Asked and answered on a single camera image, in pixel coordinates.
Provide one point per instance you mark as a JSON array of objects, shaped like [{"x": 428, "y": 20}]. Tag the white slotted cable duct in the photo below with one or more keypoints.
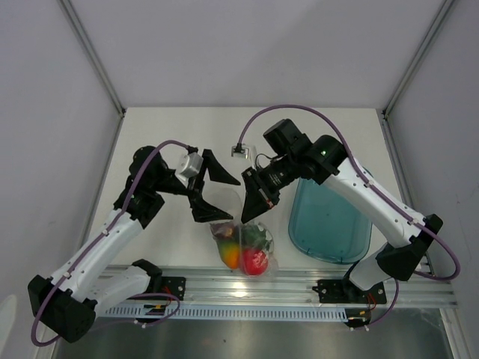
[{"x": 228, "y": 312}]

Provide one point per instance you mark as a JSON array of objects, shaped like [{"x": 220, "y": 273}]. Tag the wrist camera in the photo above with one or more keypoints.
[
  {"x": 189, "y": 166},
  {"x": 243, "y": 151}
]

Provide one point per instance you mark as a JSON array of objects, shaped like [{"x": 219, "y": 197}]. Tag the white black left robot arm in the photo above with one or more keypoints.
[{"x": 70, "y": 299}]

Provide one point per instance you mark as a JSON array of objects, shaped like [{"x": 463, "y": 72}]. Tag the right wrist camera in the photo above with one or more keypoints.
[{"x": 243, "y": 151}]

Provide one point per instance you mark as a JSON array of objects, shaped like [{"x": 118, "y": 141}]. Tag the aluminium corner post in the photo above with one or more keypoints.
[
  {"x": 79, "y": 30},
  {"x": 425, "y": 45}
]

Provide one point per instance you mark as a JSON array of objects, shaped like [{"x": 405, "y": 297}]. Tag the teal plastic tray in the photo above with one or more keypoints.
[{"x": 325, "y": 226}]

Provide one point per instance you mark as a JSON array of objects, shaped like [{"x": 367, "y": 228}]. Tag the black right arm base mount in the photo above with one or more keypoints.
[{"x": 342, "y": 291}]

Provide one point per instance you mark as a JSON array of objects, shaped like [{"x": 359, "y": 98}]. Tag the left aluminium corner post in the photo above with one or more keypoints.
[{"x": 79, "y": 30}]

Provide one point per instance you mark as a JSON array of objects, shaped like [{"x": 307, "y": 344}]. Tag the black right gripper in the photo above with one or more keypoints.
[{"x": 260, "y": 199}]

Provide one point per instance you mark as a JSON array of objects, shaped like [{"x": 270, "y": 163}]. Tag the dark red apple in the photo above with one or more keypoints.
[{"x": 223, "y": 231}]

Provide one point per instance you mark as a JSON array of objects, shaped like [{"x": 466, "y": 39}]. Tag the right aluminium corner post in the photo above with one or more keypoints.
[{"x": 425, "y": 45}]

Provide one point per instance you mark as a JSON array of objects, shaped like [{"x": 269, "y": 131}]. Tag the clear zip top bag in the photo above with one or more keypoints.
[{"x": 229, "y": 201}]

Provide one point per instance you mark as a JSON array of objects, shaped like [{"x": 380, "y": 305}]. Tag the orange fruit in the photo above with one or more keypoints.
[{"x": 229, "y": 253}]

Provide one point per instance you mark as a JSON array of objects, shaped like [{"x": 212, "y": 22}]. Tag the red tomato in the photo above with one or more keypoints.
[{"x": 254, "y": 262}]

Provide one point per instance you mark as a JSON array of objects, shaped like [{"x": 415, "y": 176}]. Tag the green lime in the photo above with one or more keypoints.
[{"x": 256, "y": 236}]

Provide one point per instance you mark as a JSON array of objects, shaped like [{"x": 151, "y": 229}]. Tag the aluminium front rail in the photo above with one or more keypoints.
[{"x": 221, "y": 286}]

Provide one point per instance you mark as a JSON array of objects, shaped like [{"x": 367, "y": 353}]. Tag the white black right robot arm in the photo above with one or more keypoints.
[{"x": 408, "y": 233}]

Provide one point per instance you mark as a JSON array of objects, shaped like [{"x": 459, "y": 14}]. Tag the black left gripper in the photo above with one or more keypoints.
[{"x": 203, "y": 211}]

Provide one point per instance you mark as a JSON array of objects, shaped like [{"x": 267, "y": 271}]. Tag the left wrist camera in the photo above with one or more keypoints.
[{"x": 189, "y": 166}]

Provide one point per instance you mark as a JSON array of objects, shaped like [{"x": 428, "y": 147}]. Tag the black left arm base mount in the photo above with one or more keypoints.
[{"x": 164, "y": 286}]

